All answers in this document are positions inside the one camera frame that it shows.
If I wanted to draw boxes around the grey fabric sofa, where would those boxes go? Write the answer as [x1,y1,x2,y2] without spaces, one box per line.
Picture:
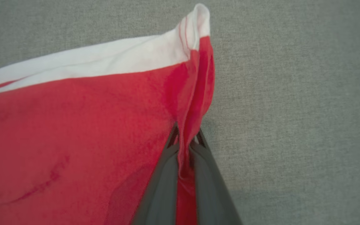
[0,0,360,225]

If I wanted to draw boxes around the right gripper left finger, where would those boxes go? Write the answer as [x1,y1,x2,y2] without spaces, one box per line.
[132,123,180,225]

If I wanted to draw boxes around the red shorts with white band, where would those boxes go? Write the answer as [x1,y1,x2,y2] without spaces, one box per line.
[0,3,215,225]

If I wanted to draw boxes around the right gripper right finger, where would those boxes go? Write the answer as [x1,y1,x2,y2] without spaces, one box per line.
[189,127,243,225]

